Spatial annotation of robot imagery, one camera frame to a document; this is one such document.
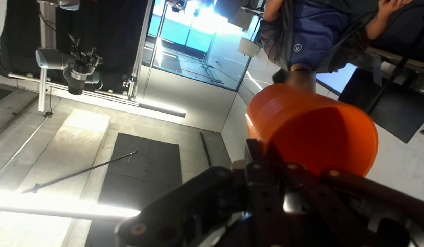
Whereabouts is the orange plastic cup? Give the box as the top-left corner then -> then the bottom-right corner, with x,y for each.
245,82 -> 380,178

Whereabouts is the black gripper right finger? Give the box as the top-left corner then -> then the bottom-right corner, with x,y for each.
265,141 -> 424,247

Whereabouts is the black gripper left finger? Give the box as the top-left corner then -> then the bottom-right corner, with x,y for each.
114,137 -> 271,247

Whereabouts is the seated person blue shirt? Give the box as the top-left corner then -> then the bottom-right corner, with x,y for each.
260,0 -> 424,90

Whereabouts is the black curtain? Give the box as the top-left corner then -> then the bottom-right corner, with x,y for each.
0,0 -> 151,90

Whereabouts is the lit monitor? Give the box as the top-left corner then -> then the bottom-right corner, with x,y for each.
315,61 -> 360,94

